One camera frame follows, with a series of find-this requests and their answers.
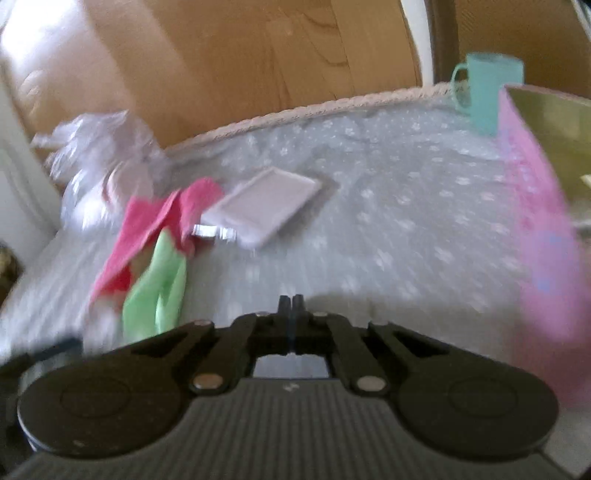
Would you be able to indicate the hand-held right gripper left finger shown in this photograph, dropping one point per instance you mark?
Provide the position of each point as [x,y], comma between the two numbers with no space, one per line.
[282,307]

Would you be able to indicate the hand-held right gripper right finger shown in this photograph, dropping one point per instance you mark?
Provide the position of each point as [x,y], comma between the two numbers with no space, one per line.
[298,307]

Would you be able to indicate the pink tin box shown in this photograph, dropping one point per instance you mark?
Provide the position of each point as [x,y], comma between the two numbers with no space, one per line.
[545,258]

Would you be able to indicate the silver foil packet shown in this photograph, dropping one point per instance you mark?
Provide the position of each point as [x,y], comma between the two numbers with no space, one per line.
[212,230]

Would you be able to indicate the dark object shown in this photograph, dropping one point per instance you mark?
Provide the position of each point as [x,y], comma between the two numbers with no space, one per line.
[7,267]

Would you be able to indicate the green cloth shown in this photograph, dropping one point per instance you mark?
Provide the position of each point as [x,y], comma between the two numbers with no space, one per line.
[152,295]

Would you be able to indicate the grey floral tablecloth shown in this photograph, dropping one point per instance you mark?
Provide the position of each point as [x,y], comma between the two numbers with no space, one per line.
[392,207]

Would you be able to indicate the pink towel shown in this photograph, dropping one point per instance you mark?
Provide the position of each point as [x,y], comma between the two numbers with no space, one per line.
[138,226]

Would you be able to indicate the wooden board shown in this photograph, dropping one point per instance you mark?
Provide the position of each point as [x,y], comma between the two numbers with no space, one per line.
[231,60]

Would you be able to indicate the clear plastic bag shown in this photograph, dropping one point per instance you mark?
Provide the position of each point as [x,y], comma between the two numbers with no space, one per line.
[92,138]

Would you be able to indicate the teal cup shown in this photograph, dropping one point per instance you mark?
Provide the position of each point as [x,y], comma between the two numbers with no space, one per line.
[489,92]

